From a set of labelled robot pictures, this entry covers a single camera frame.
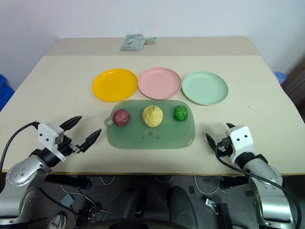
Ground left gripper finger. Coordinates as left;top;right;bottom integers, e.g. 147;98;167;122
79;128;103;154
59;115;83;131

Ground yellow pear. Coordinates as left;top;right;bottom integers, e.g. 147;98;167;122
142;105;164;128

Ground yellow plate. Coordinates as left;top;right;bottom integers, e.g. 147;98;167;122
92;68;139;103

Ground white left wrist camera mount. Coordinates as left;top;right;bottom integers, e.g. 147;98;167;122
37;122;66;161

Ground pink plate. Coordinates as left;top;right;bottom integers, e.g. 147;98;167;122
138;67;182;100

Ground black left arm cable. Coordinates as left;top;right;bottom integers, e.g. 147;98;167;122
0;121;40;173

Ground green toy pepper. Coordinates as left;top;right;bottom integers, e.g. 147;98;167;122
173;104;189;122

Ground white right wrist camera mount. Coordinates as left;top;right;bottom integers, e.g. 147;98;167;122
224;125;254;166

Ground small grey blue box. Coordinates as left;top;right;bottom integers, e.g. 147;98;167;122
60;193;76;208

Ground blue plastic crate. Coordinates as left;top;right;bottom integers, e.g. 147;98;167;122
0;73;16;112

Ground dark red round fruit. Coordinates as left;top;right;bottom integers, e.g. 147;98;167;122
112;108;132;126

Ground white floor cable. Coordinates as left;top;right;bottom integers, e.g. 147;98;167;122
194;176;221;195

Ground blue water bottle cap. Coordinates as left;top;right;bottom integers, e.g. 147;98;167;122
274;71;286;84

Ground grey sneaker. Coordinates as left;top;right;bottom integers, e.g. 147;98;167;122
46;210;68;229

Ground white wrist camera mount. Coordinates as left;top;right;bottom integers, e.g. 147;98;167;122
224;125;254;166
37;122;66;161

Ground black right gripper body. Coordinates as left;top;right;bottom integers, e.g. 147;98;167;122
215;135;234;157

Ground translucent green cutting board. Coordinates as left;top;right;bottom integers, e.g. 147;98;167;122
103;99;196;150

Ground metal bracket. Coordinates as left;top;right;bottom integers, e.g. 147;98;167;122
204;198;216;211

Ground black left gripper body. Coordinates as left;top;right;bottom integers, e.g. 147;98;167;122
56;135;81;157

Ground brown wooden cabinet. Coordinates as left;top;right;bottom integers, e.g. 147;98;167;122
282;59;305;106

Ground light green plate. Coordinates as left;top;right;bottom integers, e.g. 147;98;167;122
181;70;229;106

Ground black table leg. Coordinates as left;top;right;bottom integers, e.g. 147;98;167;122
213;203;234;229

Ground black table frame bar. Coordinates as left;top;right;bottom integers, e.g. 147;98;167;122
44;175;93;191
219;176;250;192

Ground pale green folded pouch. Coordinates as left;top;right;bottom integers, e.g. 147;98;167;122
119;33;145;52

